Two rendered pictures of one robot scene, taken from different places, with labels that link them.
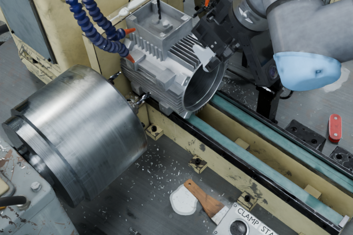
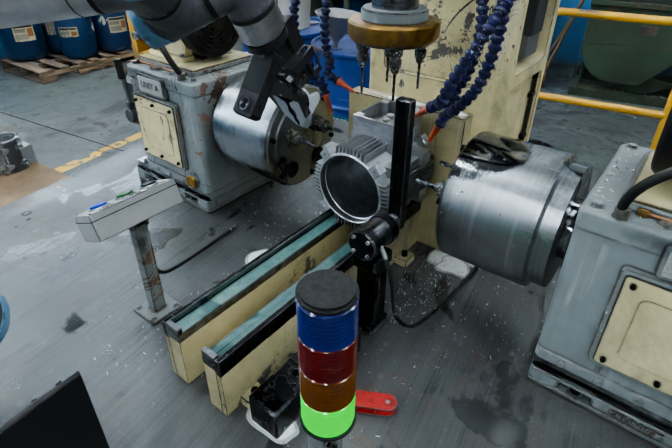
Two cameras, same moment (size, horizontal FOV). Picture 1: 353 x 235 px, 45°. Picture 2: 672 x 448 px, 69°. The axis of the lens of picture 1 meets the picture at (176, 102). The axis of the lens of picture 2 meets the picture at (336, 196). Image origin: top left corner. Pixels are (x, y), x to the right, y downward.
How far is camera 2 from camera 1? 1.10 m
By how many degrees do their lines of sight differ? 61
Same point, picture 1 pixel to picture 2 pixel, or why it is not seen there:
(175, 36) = (368, 126)
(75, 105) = not seen: hidden behind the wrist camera
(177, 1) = (450, 142)
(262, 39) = (260, 68)
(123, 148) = (247, 134)
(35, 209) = (182, 89)
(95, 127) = not seen: hidden behind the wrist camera
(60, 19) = (377, 79)
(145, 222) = (241, 236)
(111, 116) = not seen: hidden behind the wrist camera
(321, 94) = (444, 397)
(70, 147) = (232, 95)
